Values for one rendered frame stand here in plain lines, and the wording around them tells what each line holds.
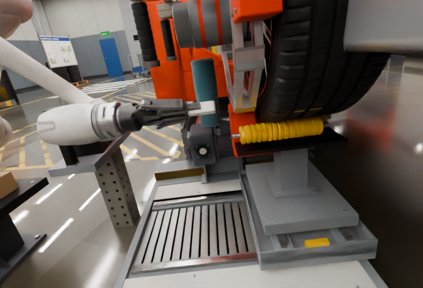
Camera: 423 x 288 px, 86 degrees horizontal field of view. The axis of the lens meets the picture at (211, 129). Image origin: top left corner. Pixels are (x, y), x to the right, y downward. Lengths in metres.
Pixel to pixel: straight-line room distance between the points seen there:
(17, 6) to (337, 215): 1.25
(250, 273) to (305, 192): 0.33
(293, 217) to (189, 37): 0.65
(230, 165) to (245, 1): 1.03
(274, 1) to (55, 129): 0.54
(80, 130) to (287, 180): 0.69
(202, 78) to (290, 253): 0.65
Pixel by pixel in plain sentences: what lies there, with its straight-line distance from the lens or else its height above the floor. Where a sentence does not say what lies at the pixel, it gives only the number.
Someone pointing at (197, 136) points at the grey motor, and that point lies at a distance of 1.07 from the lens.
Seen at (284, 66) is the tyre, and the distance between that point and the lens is 0.50.
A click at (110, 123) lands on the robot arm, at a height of 0.64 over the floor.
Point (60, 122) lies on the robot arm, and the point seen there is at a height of 0.66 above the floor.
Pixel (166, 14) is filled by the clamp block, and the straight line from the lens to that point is 0.94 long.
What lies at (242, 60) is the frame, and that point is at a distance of 0.51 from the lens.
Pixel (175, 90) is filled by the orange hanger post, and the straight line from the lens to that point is 1.23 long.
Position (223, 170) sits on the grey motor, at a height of 0.10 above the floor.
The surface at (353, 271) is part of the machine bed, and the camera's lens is 0.93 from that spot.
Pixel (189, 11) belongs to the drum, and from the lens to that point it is 0.72.
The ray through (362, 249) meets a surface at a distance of 0.91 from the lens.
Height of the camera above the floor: 0.78
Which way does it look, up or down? 20 degrees down
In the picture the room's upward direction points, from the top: 8 degrees counter-clockwise
